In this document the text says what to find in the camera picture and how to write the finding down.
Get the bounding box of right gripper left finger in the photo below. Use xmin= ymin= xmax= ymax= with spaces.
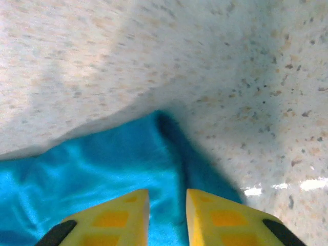
xmin=34 ymin=189 xmax=150 ymax=246

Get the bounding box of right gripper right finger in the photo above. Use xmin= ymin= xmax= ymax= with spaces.
xmin=186 ymin=188 xmax=308 ymax=246

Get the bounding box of blue t-shirt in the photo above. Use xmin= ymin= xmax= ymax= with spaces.
xmin=0 ymin=110 xmax=247 ymax=246

